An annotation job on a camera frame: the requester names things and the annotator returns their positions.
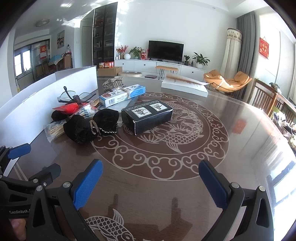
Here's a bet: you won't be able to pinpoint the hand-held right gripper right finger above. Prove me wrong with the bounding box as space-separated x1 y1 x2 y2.
198 160 274 241

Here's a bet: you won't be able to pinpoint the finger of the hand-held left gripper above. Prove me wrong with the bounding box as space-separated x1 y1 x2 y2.
0 143 31 173
0 163 62 186

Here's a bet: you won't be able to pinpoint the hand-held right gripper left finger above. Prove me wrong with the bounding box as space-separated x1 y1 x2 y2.
27 159 103 241

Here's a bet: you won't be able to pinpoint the white foam board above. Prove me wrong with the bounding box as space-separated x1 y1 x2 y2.
0 65 98 146

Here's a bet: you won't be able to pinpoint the brown hair tie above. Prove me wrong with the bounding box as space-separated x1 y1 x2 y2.
70 95 85 106

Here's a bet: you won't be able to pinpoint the person's left hand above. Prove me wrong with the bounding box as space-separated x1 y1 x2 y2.
10 219 27 241

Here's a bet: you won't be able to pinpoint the clear bag of wooden sticks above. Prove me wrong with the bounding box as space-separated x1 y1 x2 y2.
44 119 67 143

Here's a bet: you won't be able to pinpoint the small black cloth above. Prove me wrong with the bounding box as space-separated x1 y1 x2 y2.
51 110 70 122

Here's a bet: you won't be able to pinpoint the red packet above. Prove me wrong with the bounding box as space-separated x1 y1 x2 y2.
53 103 80 115

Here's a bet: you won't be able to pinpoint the blue striped white packet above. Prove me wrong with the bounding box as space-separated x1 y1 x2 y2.
81 105 93 117

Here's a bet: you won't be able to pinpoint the eyeglasses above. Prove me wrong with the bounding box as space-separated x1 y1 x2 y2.
57 86 97 103

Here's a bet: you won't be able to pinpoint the black cardboard box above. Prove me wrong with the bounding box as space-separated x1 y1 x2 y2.
121 100 173 135

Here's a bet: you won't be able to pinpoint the window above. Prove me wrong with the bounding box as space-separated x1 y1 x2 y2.
14 49 31 77

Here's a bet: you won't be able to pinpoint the blue and white box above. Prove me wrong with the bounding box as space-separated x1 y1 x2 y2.
99 84 147 107

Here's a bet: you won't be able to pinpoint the cluttered wooden sideboard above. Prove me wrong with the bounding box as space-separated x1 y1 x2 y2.
268 93 296 144

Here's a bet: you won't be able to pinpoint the blue food cover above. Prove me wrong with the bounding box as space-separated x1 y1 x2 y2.
48 54 63 66

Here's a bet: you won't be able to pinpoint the white flat box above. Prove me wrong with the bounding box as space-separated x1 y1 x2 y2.
161 75 208 98

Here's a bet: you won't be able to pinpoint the wooden chair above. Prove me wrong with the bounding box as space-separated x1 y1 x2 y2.
248 78 278 116

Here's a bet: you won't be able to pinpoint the orange lounge chair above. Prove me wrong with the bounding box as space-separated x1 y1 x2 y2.
203 70 252 93

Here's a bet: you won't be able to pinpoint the brown cardboard box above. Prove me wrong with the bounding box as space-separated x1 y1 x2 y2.
97 66 122 76

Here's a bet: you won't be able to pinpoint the round wooden tray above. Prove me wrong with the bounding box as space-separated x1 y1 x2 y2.
118 71 144 78

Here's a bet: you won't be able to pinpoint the white door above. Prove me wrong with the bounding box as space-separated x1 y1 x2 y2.
82 25 93 67

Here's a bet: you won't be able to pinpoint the white television cabinet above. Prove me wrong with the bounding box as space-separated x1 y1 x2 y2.
114 59 206 80

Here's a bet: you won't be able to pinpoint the large plant in white pot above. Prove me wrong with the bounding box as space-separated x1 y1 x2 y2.
192 52 211 69

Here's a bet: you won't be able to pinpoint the orange topped stool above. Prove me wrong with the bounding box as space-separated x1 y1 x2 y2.
155 65 179 80

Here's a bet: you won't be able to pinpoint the cloth covered standing air conditioner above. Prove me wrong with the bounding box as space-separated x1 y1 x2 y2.
220 28 242 80

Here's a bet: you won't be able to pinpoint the red flowers in vase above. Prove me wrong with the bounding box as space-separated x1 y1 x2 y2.
117 45 129 59

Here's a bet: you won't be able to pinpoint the grey curtain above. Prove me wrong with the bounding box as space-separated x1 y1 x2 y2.
236 10 260 102

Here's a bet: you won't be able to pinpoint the green potted plant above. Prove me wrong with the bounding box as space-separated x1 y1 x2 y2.
129 46 142 59

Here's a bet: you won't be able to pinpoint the black glass cabinet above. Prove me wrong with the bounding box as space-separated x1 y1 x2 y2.
92 2 118 66

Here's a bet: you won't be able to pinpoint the black television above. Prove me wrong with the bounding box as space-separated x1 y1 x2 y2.
148 40 184 62

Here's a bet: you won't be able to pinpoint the framed wall picture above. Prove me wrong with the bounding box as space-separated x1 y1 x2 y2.
57 30 65 49

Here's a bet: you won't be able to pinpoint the red wall hanging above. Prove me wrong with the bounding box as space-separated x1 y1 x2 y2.
259 37 270 58

